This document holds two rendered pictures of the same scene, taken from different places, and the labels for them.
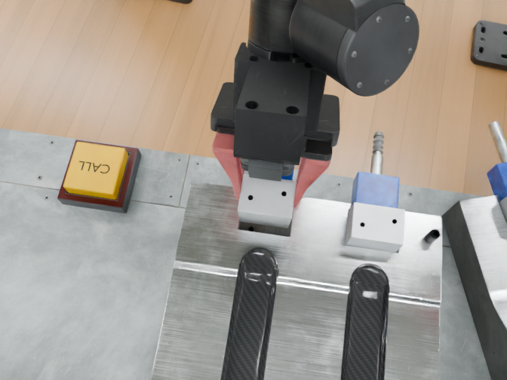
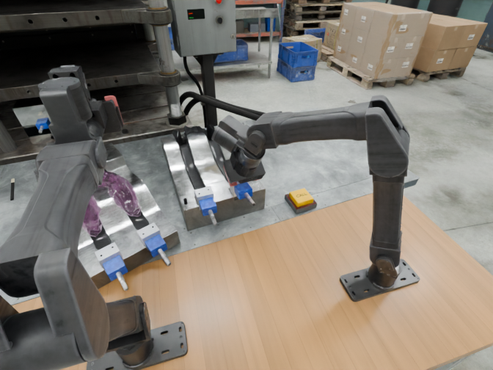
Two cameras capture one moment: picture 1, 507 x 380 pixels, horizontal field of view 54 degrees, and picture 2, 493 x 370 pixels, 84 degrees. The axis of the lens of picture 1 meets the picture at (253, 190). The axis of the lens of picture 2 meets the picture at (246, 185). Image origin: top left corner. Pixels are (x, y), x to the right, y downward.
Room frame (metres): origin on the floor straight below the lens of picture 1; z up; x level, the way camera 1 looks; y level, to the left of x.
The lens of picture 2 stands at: (0.74, -0.31, 1.44)
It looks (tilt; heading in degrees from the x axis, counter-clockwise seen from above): 40 degrees down; 150
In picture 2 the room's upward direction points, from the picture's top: straight up
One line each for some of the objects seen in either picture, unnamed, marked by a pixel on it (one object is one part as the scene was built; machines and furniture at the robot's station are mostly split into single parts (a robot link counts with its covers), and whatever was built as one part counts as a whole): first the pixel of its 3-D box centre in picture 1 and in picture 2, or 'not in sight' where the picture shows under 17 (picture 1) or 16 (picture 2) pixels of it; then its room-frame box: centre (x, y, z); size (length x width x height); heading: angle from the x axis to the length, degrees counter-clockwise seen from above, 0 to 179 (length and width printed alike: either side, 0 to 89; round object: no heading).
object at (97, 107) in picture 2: not in sight; (78, 95); (0.16, -0.34, 1.25); 0.07 x 0.06 x 0.11; 77
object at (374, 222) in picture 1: (375, 188); (208, 208); (0.19, -0.13, 0.89); 0.13 x 0.05 x 0.05; 172
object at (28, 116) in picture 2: not in sight; (62, 101); (-0.93, -0.47, 0.87); 0.50 x 0.27 x 0.17; 172
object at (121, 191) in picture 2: not in sight; (100, 192); (-0.03, -0.39, 0.90); 0.26 x 0.18 x 0.08; 10
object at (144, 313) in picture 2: not in sight; (123, 326); (0.42, -0.40, 0.90); 0.09 x 0.06 x 0.06; 77
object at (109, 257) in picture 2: not in sight; (117, 270); (0.25, -0.40, 0.86); 0.13 x 0.05 x 0.05; 10
